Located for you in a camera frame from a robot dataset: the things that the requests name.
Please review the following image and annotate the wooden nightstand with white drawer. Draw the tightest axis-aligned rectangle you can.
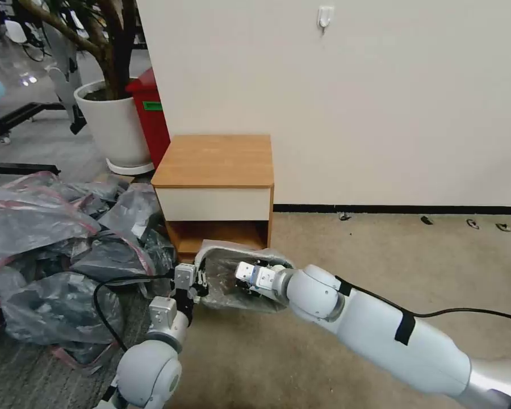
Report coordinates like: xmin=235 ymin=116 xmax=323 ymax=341
xmin=150 ymin=135 xmax=276 ymax=264

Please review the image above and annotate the pile of grey plastic bags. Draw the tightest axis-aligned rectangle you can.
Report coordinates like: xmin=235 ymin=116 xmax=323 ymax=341
xmin=0 ymin=170 xmax=178 ymax=377

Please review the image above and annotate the black baseboard strip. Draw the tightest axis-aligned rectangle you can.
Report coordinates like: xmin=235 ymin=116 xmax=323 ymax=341
xmin=274 ymin=204 xmax=511 ymax=214

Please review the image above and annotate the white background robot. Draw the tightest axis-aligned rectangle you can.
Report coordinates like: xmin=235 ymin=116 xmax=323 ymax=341
xmin=42 ymin=16 xmax=89 ymax=135

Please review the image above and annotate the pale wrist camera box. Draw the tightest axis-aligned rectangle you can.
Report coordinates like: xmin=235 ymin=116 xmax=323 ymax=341
xmin=234 ymin=261 xmax=259 ymax=283
xmin=173 ymin=263 xmax=195 ymax=291

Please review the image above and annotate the white pot saucer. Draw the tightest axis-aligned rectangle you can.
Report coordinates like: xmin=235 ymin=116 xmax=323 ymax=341
xmin=105 ymin=157 xmax=155 ymax=176

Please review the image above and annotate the translucent grey garbage bag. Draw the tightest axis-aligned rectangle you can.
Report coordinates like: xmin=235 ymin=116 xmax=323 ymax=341
xmin=194 ymin=240 xmax=301 ymax=316

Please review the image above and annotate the white trash can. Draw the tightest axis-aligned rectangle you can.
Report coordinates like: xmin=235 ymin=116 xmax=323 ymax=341
xmin=194 ymin=239 xmax=300 ymax=315

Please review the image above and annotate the red bin with green label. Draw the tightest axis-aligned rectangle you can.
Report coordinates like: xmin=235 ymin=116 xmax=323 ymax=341
xmin=125 ymin=66 xmax=171 ymax=170

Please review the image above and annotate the white wall hook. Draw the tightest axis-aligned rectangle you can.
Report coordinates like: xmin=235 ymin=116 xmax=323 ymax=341
xmin=316 ymin=5 xmax=336 ymax=38

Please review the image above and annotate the brown potted tree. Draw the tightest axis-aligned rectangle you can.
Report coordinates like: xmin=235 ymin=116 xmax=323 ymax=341
xmin=23 ymin=0 xmax=140 ymax=101

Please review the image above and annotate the black floor bar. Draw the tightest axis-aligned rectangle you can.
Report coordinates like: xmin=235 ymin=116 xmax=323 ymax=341
xmin=0 ymin=161 xmax=63 ymax=176

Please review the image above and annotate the white plant pot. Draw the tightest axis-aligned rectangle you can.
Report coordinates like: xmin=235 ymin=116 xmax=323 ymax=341
xmin=73 ymin=79 xmax=153 ymax=168

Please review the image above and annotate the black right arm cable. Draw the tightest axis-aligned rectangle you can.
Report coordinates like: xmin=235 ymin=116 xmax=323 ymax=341
xmin=412 ymin=308 xmax=511 ymax=328

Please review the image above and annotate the black wheeled frame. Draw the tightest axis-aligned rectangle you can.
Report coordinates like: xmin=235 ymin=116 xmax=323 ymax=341
xmin=0 ymin=91 xmax=65 ymax=145

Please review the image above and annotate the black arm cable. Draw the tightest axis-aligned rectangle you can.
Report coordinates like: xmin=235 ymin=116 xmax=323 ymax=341
xmin=412 ymin=308 xmax=511 ymax=328
xmin=93 ymin=274 xmax=176 ymax=353

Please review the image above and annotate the white background chair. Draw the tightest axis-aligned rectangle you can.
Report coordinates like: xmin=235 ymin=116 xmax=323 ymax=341
xmin=3 ymin=19 xmax=30 ymax=45

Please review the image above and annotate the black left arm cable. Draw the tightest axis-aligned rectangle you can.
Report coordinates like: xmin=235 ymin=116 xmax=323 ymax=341
xmin=93 ymin=274 xmax=176 ymax=353

